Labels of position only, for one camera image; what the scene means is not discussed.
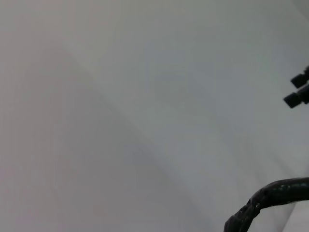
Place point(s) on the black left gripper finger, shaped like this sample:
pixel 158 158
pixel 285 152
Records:
pixel 300 78
pixel 294 99

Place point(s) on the black round teapot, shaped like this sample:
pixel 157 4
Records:
pixel 277 191

